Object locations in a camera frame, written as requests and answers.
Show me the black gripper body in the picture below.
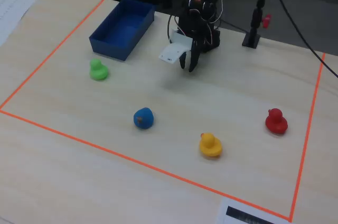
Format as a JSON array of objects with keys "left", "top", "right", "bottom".
[{"left": 179, "top": 14, "right": 209, "bottom": 50}]

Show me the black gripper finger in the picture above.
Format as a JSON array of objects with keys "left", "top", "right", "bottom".
[
  {"left": 179, "top": 51, "right": 188, "bottom": 70},
  {"left": 187, "top": 40, "right": 203, "bottom": 73}
]

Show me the yellow rubber duck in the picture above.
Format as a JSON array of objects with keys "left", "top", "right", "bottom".
[{"left": 199, "top": 132, "right": 223, "bottom": 158}]

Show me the blue plastic box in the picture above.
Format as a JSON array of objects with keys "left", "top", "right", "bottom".
[{"left": 89, "top": 0, "right": 156, "bottom": 62}]

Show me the blue rubber duck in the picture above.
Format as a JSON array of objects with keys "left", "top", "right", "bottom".
[{"left": 133, "top": 107, "right": 155, "bottom": 130}]

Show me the green rubber duck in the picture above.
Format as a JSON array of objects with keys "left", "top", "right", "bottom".
[{"left": 89, "top": 58, "right": 109, "bottom": 81}]

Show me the red rubber duck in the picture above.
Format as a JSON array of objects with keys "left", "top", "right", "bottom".
[{"left": 265, "top": 107, "right": 288, "bottom": 135}]

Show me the orange tape strip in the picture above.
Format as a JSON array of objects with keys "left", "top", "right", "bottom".
[
  {"left": 289, "top": 52, "right": 326, "bottom": 221},
  {"left": 0, "top": 0, "right": 106, "bottom": 110},
  {"left": 0, "top": 108, "right": 293, "bottom": 222}
]

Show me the white paper with black bar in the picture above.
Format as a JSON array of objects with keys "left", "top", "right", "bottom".
[{"left": 215, "top": 197, "right": 291, "bottom": 224}]

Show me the white printed paper sheet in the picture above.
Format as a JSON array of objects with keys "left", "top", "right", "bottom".
[{"left": 0, "top": 0, "right": 42, "bottom": 47}]

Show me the black camera stand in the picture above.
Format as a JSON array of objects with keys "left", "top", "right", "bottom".
[{"left": 241, "top": 0, "right": 275, "bottom": 49}]

